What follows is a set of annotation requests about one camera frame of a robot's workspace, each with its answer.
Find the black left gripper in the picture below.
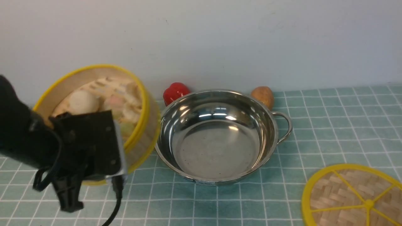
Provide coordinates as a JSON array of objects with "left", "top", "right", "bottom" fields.
[{"left": 49, "top": 110, "right": 127, "bottom": 213}]

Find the yellow-rimmed bamboo steamer basket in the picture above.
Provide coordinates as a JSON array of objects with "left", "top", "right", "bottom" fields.
[{"left": 33, "top": 64, "right": 160, "bottom": 174}]

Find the yellow woven steamer lid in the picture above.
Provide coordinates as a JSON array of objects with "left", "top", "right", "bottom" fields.
[{"left": 301, "top": 164, "right": 402, "bottom": 226}]

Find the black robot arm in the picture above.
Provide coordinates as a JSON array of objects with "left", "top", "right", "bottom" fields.
[{"left": 0, "top": 76, "right": 128, "bottom": 212}]

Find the stainless steel pot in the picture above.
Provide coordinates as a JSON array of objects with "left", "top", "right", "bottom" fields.
[{"left": 155, "top": 89, "right": 293, "bottom": 186}]

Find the large pale green bun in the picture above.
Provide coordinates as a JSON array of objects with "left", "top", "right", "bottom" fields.
[{"left": 119, "top": 121, "right": 136, "bottom": 140}]

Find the round white bun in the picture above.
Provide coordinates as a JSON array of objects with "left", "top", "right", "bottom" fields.
[{"left": 68, "top": 90, "right": 100, "bottom": 114}]

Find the pink translucent dumpling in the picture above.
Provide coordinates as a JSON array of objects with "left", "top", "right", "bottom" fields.
[{"left": 101, "top": 95, "right": 125, "bottom": 111}]

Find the red bell pepper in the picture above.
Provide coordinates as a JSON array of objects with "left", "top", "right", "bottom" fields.
[{"left": 163, "top": 83, "right": 191, "bottom": 106}]

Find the brown potato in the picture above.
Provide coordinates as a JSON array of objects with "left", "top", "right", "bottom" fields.
[{"left": 250, "top": 86, "right": 274, "bottom": 110}]

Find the black cable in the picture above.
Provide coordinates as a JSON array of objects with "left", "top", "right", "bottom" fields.
[{"left": 101, "top": 176, "right": 124, "bottom": 226}]

